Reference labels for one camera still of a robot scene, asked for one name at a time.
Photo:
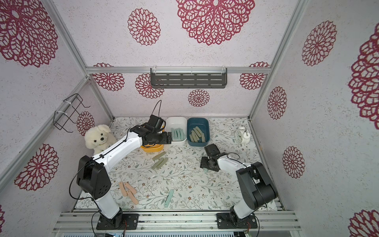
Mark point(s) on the white twin-bell alarm clock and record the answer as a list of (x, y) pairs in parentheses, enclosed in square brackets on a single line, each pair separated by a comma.
[(242, 135)]

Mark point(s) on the teal plastic storage box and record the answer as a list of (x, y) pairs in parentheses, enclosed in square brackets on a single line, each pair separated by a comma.
[(203, 124)]

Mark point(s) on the white plush dog toy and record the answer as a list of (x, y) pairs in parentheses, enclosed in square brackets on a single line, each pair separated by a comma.
[(99, 138)]

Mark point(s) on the pink folding knife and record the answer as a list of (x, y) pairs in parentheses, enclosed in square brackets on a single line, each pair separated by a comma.
[(132, 197), (128, 188), (122, 189)]

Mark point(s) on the yellow plastic storage box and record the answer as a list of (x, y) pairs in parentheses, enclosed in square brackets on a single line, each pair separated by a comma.
[(153, 149)]

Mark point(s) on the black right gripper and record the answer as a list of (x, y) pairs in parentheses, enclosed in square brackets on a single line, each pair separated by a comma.
[(209, 161)]

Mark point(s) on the black wire wall rack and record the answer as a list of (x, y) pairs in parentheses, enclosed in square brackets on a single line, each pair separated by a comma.
[(64, 115)]

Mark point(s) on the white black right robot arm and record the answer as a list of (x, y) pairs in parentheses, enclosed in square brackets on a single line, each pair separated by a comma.
[(255, 184)]

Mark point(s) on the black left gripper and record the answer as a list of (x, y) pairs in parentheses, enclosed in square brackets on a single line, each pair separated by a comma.
[(165, 139)]

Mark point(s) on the white plastic storage box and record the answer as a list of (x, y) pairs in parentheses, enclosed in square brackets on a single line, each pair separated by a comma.
[(177, 122)]

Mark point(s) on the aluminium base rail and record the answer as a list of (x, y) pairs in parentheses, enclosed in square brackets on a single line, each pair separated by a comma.
[(179, 221)]

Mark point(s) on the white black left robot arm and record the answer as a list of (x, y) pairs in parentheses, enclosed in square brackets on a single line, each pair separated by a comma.
[(93, 172)]

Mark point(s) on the grey wall shelf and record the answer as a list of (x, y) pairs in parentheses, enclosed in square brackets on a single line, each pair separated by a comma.
[(192, 78)]

